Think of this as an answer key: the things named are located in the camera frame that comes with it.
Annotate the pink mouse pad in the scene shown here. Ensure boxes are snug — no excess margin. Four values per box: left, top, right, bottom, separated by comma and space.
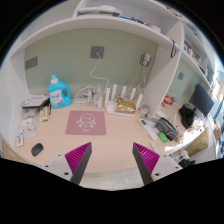
65, 111, 106, 135

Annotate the black pouch bag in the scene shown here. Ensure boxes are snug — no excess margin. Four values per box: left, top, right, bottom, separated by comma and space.
156, 117, 178, 141

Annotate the black computer mouse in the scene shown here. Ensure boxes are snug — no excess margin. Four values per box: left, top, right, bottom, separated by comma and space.
31, 143, 43, 156

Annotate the white cable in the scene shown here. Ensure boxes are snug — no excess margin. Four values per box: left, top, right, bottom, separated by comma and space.
89, 53, 110, 91

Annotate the black backpack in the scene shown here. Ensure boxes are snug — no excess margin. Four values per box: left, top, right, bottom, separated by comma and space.
178, 105, 196, 129

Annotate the blue detergent bottle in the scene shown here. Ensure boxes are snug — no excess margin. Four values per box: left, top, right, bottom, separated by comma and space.
48, 74, 71, 109

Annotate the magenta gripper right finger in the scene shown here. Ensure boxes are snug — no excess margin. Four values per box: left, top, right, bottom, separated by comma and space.
132, 143, 182, 185

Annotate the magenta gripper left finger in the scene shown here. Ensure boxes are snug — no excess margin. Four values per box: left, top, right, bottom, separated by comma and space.
43, 143, 92, 185

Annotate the white remote control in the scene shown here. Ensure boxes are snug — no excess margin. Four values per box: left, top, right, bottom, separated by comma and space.
139, 119, 158, 140

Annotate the green small box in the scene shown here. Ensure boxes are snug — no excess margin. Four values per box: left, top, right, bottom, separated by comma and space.
158, 132, 168, 143

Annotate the yellow snack packet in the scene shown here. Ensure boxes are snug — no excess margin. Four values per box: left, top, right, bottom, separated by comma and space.
39, 106, 49, 122

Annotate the white shelf unit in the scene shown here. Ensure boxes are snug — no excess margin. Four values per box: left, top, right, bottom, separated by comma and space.
0, 0, 218, 148

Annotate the white wall charger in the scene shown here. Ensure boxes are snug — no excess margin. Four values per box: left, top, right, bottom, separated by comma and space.
140, 52, 151, 67

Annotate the grey wall socket plate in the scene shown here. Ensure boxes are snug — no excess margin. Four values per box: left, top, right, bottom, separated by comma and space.
90, 46, 104, 59

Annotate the white wifi router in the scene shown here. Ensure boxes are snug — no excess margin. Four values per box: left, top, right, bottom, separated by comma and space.
104, 85, 143, 117

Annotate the white power strip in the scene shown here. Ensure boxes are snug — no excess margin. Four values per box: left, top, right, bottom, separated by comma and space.
74, 95, 92, 104

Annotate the grey wall plate left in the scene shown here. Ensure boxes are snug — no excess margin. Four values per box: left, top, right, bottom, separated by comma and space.
25, 57, 38, 70

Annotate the clear plastic bottle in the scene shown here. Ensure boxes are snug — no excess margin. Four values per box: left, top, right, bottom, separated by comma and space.
93, 88, 103, 109

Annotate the gold foil bag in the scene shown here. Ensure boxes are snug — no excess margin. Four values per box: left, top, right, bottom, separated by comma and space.
115, 98, 136, 114

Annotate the small snack packet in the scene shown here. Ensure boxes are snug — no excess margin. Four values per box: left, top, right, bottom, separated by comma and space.
16, 130, 24, 147

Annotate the clear plastic bag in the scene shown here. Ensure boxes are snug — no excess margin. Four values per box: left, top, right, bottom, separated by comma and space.
20, 118, 39, 139

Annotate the black monitor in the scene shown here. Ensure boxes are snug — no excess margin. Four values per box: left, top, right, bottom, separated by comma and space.
189, 84, 214, 116

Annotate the small glass jar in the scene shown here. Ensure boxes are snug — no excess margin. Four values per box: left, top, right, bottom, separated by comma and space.
140, 104, 150, 117

